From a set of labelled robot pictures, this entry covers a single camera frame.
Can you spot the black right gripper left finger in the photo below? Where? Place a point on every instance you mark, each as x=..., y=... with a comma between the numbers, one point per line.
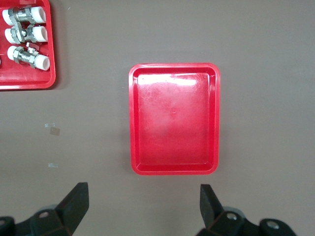
x=64, y=216

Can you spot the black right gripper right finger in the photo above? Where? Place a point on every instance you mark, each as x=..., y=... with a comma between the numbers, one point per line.
x=214, y=216

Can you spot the clear tape piece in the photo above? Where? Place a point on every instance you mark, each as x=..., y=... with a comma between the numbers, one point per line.
x=53, y=165
x=49, y=125

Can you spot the red plastic tray with valves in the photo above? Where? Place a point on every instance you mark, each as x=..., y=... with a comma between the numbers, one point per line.
x=37, y=78

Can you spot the tilted metal valve white caps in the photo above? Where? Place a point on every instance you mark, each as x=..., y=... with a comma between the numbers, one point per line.
x=41, y=62

